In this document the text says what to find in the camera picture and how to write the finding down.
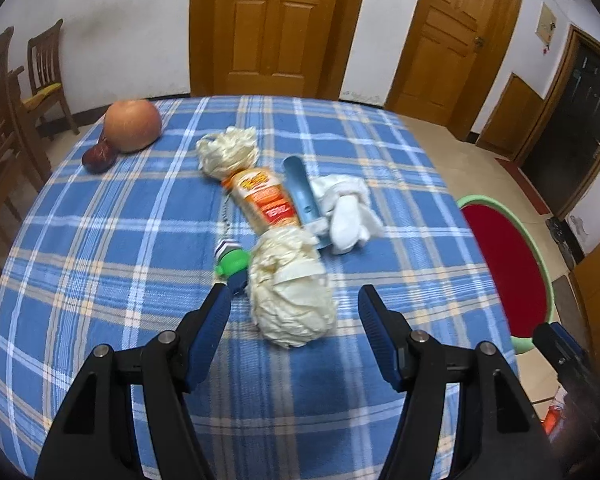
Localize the large apple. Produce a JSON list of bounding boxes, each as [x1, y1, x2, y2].
[[102, 100, 162, 153]]

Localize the dark red jujube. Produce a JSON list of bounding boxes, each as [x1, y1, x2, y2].
[[82, 141, 118, 174]]

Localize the near wooden chair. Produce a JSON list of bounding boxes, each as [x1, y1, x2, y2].
[[0, 26, 50, 231]]

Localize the grey floor mat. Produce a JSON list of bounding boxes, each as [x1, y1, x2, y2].
[[552, 274, 598, 361]]

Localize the wooden chair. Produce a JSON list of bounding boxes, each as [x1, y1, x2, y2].
[[0, 26, 50, 231], [22, 18, 79, 136]]

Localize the wooden door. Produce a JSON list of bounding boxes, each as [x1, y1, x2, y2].
[[188, 0, 362, 100], [386, 0, 522, 140]]

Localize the dark entrance door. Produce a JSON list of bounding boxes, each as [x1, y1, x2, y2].
[[514, 26, 600, 220]]

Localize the blue plaid tablecloth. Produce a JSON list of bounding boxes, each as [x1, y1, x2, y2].
[[0, 96, 515, 479]]

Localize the small wooden wall cabinet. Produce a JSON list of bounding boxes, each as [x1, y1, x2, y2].
[[477, 74, 544, 159]]

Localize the green toy figure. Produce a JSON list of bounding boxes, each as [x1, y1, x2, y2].
[[214, 238, 250, 295]]

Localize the small crumpled cream paper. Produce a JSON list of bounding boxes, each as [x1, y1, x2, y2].
[[196, 126, 260, 181]]

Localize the shoes by door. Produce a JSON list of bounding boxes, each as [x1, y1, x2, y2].
[[545, 216, 584, 271]]

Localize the left wooden door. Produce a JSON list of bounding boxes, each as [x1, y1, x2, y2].
[[188, 0, 362, 100]]

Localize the wall electrical panel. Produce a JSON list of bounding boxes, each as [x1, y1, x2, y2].
[[535, 3, 557, 52]]

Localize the far wooden chair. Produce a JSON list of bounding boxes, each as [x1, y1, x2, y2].
[[22, 18, 79, 136]]

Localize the red doormat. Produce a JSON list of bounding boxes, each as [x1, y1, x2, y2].
[[495, 157, 550, 214]]

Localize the rice cracker snack packet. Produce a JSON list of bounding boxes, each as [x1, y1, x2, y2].
[[223, 167, 300, 235]]

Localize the large cream paper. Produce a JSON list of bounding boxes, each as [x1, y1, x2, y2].
[[247, 226, 337, 349]]

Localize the blue plastic tube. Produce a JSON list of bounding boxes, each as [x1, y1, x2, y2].
[[283, 156, 332, 249]]

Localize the orange object on floor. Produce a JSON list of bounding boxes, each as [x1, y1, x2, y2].
[[542, 404, 564, 436]]

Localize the red basin green rim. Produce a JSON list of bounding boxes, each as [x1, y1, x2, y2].
[[457, 195, 555, 354]]

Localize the white tissue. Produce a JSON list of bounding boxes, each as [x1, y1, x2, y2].
[[311, 174, 385, 255]]

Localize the middle wooden door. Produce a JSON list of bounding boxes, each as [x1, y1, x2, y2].
[[386, 0, 522, 140]]

